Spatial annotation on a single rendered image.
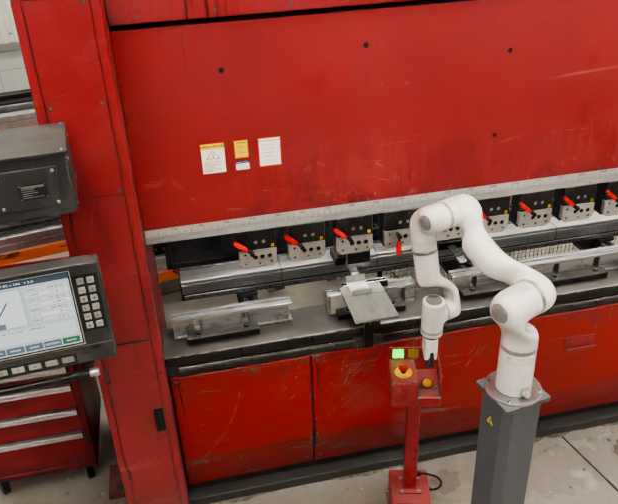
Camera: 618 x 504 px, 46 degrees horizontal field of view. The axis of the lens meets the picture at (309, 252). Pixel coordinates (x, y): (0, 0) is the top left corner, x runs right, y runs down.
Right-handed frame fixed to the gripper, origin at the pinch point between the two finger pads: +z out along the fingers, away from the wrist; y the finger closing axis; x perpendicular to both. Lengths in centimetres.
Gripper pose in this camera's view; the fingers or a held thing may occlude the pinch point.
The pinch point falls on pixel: (429, 362)
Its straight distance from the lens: 293.2
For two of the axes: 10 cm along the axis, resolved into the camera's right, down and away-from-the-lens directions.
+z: 0.4, 8.2, 5.7
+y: -0.3, 5.7, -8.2
